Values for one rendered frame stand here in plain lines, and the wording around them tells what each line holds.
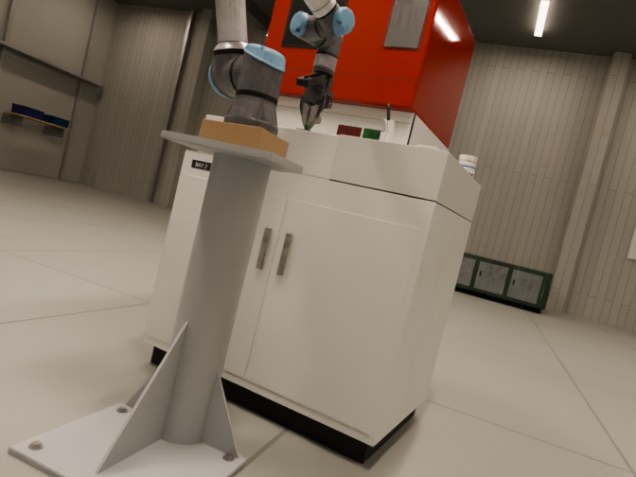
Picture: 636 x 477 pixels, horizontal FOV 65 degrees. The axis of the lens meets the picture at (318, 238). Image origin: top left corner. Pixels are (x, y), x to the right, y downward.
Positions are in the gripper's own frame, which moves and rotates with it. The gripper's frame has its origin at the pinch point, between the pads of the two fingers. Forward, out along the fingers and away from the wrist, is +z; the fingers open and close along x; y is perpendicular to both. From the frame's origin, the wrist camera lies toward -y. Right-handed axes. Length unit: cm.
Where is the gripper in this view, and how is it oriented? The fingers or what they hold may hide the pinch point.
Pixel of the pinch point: (306, 127)
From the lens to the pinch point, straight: 170.6
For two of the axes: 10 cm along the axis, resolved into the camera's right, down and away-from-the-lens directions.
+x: -8.6, -2.3, 4.4
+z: -2.4, 9.7, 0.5
